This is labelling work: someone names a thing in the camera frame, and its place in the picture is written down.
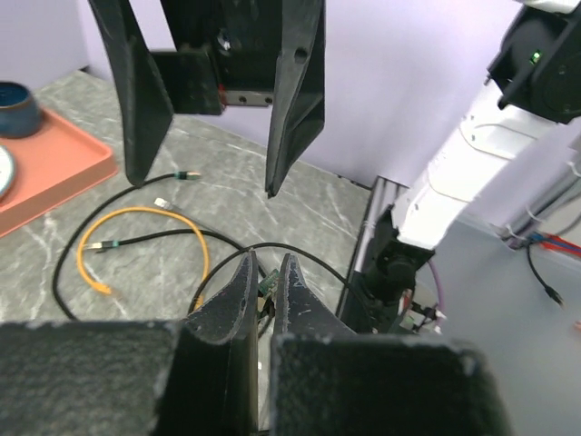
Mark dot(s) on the white strawberry pattern plate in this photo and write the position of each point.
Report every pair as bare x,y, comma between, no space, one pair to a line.
8,168

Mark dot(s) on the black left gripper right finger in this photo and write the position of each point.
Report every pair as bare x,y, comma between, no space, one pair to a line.
312,390

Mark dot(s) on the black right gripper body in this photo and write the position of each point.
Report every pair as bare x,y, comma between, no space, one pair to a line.
226,54

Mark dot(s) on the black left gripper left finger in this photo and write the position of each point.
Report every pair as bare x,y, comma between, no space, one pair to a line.
212,387

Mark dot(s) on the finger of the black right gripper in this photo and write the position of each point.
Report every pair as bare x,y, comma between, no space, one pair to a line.
145,105
298,110

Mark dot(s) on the dark blue mug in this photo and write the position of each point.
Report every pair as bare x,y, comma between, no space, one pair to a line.
21,115

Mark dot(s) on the salmon pink tray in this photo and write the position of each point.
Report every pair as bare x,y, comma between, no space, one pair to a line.
51,167

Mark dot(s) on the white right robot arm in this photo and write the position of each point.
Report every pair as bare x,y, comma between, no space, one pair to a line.
532,85

